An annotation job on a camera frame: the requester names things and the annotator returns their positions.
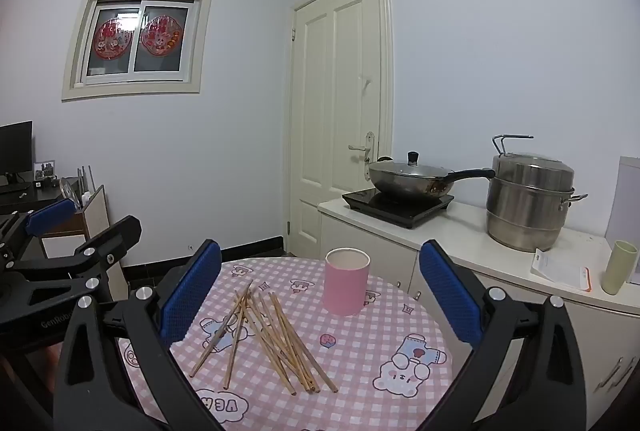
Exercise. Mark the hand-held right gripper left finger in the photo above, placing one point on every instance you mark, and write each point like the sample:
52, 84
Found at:
192, 296

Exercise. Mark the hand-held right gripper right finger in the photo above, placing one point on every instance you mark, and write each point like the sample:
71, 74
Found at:
450, 296

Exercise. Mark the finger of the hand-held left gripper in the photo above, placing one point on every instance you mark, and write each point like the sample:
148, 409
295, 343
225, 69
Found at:
117, 233
50, 215

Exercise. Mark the bunch of wooden chopsticks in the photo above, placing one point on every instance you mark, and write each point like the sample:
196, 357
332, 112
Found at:
248, 308

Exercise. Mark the pink cup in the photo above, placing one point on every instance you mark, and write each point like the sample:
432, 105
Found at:
345, 291

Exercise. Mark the dark desk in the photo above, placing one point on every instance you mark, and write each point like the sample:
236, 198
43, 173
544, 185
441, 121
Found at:
25, 202

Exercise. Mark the round glass plate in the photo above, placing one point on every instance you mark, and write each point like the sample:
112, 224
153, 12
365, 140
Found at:
67, 192

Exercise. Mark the beige side cabinet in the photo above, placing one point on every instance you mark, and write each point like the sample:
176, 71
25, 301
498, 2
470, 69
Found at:
97, 211

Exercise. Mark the grey metal rod rack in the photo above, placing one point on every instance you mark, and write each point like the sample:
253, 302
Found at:
82, 181

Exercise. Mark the white kitchen cabinet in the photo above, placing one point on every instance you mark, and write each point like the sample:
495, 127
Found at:
470, 236

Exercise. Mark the black monitor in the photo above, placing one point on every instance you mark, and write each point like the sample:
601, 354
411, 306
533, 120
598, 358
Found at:
15, 146

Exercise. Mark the black induction cooktop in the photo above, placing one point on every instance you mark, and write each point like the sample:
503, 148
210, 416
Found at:
400, 211

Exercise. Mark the white paper booklet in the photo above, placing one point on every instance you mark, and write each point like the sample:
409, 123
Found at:
560, 271

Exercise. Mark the pink checked tablecloth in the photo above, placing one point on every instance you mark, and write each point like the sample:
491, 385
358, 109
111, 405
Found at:
350, 351

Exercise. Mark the steel steamer pot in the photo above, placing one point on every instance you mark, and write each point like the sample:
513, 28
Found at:
530, 211

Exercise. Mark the glass wok lid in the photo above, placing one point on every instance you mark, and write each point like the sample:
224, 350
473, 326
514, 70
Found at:
400, 168

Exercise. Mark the pale green cup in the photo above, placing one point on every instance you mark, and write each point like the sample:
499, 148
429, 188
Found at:
619, 268

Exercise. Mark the cream framed window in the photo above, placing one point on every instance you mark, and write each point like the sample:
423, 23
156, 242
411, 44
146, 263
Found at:
139, 61

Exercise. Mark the red round window decoration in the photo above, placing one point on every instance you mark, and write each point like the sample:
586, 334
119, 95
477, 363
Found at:
112, 38
160, 36

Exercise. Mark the cream panel door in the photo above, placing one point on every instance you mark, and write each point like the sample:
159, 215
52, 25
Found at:
320, 111

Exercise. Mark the small photo frame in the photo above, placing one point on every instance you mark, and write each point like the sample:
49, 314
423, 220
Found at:
45, 168

